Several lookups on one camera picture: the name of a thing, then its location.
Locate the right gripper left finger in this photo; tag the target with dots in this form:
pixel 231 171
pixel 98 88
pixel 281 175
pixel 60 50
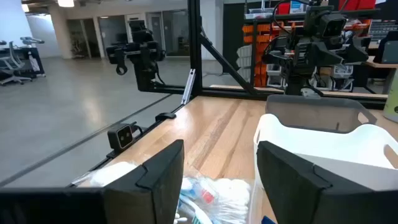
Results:
pixel 149 199

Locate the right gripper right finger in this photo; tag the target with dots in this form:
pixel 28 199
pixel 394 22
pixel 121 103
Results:
pixel 295 193

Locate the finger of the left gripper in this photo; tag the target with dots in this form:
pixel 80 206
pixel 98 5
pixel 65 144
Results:
pixel 356 51
pixel 325 54

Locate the dark blue toothbrush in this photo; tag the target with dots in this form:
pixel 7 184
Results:
pixel 267 220

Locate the blue white bagged toothbrush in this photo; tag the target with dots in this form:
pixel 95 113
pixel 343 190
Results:
pixel 194 193

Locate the bag of cotton balls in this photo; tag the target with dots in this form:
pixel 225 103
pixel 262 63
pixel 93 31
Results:
pixel 233 199
pixel 109 174

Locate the teal white toothbrush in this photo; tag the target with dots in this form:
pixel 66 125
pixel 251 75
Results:
pixel 196 220

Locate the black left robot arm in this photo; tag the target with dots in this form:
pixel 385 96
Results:
pixel 295 84

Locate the black background robot arm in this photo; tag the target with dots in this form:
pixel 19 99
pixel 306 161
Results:
pixel 143 53

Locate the wooden desk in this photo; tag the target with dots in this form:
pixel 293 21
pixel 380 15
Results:
pixel 381 65

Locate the dark chair back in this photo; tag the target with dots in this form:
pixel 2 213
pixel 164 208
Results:
pixel 387 49

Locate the white plastic bin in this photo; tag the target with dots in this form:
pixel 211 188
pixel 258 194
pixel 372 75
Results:
pixel 342 146

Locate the black office desk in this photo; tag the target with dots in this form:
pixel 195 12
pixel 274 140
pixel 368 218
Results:
pixel 34 59

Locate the grey office chair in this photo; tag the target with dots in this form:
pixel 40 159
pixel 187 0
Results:
pixel 11 65

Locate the ceiling lamp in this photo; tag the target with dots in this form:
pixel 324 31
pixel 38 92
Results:
pixel 66 2

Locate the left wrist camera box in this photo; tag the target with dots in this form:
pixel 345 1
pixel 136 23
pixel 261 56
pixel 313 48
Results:
pixel 333 27

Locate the table-level camera box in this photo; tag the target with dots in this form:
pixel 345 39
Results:
pixel 121 138

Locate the black frame clip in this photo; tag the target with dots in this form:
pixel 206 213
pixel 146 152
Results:
pixel 164 116

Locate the black aluminium table frame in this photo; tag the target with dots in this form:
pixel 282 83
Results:
pixel 194 46

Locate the silver frame bracket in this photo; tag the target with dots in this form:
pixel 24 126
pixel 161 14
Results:
pixel 188 87

